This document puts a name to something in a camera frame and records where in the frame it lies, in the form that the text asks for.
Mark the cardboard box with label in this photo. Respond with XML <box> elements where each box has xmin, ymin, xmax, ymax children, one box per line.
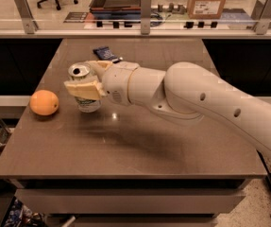
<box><xmin>187</xmin><ymin>0</ymin><xmax>226</xmax><ymax>19</ymax></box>

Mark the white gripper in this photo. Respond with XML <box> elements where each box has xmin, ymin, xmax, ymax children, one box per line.
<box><xmin>64</xmin><ymin>61</ymin><xmax>140</xmax><ymax>106</ymax></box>

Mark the blue snack packet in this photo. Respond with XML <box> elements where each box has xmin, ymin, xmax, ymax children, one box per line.
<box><xmin>93</xmin><ymin>46</ymin><xmax>122</xmax><ymax>63</ymax></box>

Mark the orange fruit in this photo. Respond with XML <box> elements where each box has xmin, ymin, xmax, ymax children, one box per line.
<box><xmin>29</xmin><ymin>90</ymin><xmax>59</xmax><ymax>115</ymax></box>

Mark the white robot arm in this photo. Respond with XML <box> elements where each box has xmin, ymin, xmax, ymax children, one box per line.
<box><xmin>64</xmin><ymin>61</ymin><xmax>271</xmax><ymax>160</ymax></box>

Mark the middle metal glass post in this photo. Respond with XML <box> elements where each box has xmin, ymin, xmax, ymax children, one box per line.
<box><xmin>141</xmin><ymin>0</ymin><xmax>151</xmax><ymax>35</ymax></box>

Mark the metal glass post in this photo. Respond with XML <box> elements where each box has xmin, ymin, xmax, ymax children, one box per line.
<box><xmin>141</xmin><ymin>0</ymin><xmax>151</xmax><ymax>35</ymax></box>
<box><xmin>254</xmin><ymin>0</ymin><xmax>271</xmax><ymax>35</ymax></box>
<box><xmin>14</xmin><ymin>0</ymin><xmax>38</xmax><ymax>34</ymax></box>

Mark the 7up soda can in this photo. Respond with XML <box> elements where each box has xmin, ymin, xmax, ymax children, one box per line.
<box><xmin>68</xmin><ymin>61</ymin><xmax>101</xmax><ymax>113</ymax></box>

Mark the right metal glass post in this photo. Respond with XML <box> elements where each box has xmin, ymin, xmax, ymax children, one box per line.
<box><xmin>254</xmin><ymin>0</ymin><xmax>271</xmax><ymax>35</ymax></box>

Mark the left metal glass post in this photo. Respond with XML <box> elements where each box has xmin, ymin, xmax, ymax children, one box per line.
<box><xmin>14</xmin><ymin>0</ymin><xmax>38</xmax><ymax>34</ymax></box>

